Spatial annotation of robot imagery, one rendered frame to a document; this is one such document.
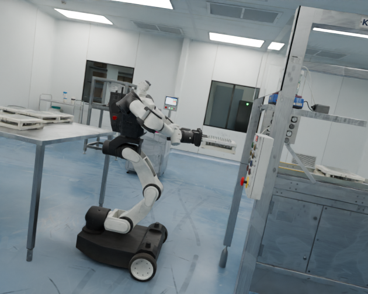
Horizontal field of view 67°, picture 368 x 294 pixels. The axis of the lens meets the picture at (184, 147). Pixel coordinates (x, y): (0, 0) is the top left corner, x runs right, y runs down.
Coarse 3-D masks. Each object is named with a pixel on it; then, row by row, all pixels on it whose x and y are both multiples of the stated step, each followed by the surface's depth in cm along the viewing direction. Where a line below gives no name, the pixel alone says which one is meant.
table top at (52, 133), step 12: (0, 120) 228; (0, 132) 187; (12, 132) 189; (24, 132) 196; (36, 132) 204; (48, 132) 213; (60, 132) 222; (72, 132) 232; (84, 132) 243; (96, 132) 255; (108, 132) 271; (36, 144) 182; (48, 144) 188
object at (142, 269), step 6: (132, 258) 196; (138, 258) 194; (144, 258) 194; (150, 258) 194; (132, 264) 195; (138, 264) 196; (144, 264) 196; (150, 264) 194; (156, 264) 197; (132, 270) 196; (138, 270) 197; (144, 270) 196; (150, 270) 196; (156, 270) 196; (132, 276) 197; (138, 276) 197; (144, 276) 197; (150, 276) 195
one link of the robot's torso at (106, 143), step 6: (114, 138) 207; (120, 138) 207; (126, 138) 206; (132, 138) 207; (108, 144) 210; (114, 144) 208; (120, 144) 207; (138, 144) 206; (102, 150) 211; (108, 150) 210; (114, 150) 209; (138, 150) 210
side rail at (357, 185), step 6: (282, 168) 188; (294, 174) 187; (300, 174) 187; (312, 174) 186; (324, 180) 185; (330, 180) 185; (336, 180) 184; (342, 180) 184; (354, 186) 183; (360, 186) 183; (366, 186) 182
